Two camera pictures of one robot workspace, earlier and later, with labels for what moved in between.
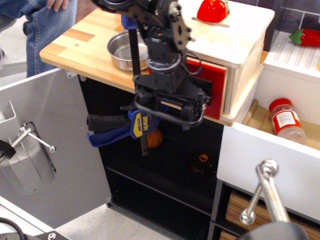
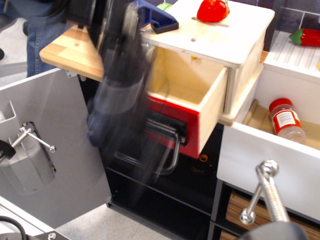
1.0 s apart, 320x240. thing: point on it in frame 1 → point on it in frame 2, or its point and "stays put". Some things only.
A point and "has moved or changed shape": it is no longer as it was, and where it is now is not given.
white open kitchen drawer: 245,144 stays put
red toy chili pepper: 306,37 stays put
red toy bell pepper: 213,11 stays put
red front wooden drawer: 217,76 has moved or changed shape
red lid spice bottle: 286,121 stays put
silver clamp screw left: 27,131 stays put
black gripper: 168,80 → 116,123
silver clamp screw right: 265,171 stays put
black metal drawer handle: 205,85 → 161,126
